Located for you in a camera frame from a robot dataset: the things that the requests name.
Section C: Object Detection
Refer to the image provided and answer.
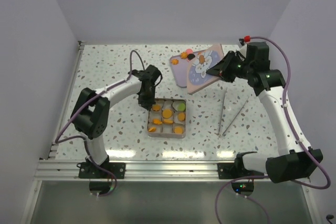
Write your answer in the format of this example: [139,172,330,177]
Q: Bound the orange fish cookie front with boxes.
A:
[153,119,162,125]

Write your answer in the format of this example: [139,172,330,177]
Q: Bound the aluminium front rail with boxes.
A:
[34,159,221,182]

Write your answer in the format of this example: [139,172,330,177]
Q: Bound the orange chip cookie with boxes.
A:
[162,109,173,119]

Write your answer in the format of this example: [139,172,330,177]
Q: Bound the orange swirl cookie top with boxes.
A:
[181,52,188,59]

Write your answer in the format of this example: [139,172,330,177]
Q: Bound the silver tin lid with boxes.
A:
[187,44,224,94]

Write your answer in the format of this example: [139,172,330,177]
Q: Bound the lavender cookie tray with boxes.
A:
[169,55,189,88]

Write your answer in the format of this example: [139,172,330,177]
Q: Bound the orange fish cookie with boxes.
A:
[148,126,156,132]
[153,119,162,125]

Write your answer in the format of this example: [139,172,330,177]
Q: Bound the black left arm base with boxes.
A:
[76,162,126,179]

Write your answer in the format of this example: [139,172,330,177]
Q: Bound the black sandwich cookie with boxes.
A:
[187,54,195,61]

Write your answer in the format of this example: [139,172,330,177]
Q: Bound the red right cable connector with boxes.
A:
[239,36,251,45]

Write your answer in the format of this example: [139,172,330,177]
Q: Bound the orange round cookie front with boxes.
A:
[163,119,174,124]

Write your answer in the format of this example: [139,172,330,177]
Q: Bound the orange round sandwich cookie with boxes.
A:
[174,126,184,134]

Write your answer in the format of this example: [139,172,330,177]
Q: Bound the metal serving tongs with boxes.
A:
[219,86,250,136]

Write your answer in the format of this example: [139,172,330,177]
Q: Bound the orange flower cookie front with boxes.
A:
[152,104,161,111]

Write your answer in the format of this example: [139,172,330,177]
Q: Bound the green round cookie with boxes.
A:
[177,103,186,112]

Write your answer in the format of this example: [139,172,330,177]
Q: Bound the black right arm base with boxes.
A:
[217,152,265,179]

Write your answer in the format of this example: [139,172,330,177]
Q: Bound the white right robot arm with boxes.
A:
[207,42,323,183]

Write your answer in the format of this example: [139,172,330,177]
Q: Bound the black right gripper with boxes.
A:
[206,50,254,83]

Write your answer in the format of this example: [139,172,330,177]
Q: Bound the orange swirl cookie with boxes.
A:
[181,52,188,59]
[171,59,179,65]
[177,112,186,121]

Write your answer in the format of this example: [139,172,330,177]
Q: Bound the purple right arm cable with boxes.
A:
[215,36,331,224]

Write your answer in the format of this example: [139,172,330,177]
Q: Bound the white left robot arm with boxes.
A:
[70,65,162,178]

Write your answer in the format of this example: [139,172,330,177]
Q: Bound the square cookie tin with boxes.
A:
[146,98,187,139]

